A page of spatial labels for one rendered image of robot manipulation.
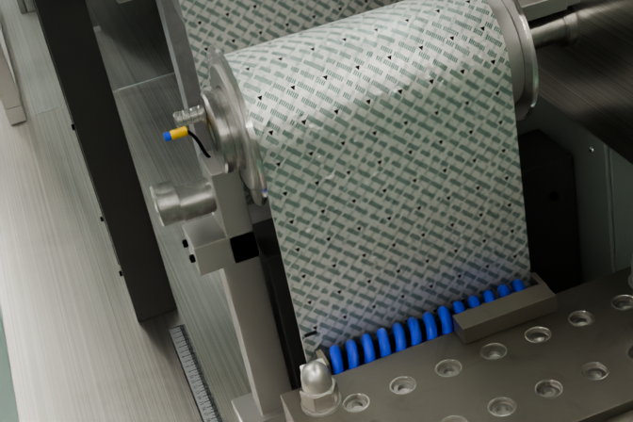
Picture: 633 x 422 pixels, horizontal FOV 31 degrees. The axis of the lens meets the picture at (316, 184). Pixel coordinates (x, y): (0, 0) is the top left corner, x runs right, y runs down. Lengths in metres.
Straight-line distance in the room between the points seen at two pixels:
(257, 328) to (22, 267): 0.54
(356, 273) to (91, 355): 0.45
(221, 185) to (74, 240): 0.60
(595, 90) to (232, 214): 0.36
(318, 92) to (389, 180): 0.11
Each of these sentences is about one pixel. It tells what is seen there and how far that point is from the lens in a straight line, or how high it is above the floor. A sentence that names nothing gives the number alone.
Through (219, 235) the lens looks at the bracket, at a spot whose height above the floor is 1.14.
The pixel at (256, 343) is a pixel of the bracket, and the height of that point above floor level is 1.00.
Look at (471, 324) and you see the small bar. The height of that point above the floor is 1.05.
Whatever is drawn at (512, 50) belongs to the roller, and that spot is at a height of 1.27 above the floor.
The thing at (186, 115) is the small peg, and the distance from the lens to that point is 0.99.
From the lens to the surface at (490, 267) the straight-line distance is 1.09.
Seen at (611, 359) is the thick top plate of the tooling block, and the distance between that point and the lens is 1.02.
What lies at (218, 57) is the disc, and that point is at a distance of 0.97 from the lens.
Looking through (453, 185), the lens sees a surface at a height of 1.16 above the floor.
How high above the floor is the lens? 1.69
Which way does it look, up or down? 30 degrees down
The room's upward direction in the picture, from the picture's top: 12 degrees counter-clockwise
